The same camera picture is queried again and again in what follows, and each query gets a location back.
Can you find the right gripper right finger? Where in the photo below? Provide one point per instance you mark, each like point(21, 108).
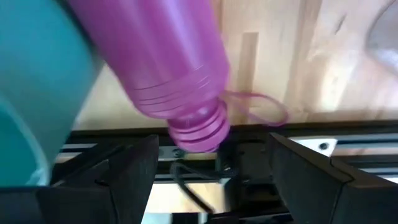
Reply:
point(326, 193)

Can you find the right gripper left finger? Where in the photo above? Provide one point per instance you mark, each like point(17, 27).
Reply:
point(93, 193)

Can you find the silver frame corner bracket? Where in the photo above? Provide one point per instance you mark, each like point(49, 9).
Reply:
point(311, 143)

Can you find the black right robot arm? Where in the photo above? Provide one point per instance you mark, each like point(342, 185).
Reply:
point(248, 174)

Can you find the clear plastic bin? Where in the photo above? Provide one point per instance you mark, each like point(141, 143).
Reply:
point(385, 37)

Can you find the teal plastic tray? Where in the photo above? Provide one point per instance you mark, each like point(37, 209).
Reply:
point(37, 77)

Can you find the purple plastic bottle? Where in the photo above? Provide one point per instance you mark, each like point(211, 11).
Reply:
point(161, 62)

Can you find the black aluminium table frame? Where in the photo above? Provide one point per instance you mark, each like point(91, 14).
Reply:
point(311, 128)

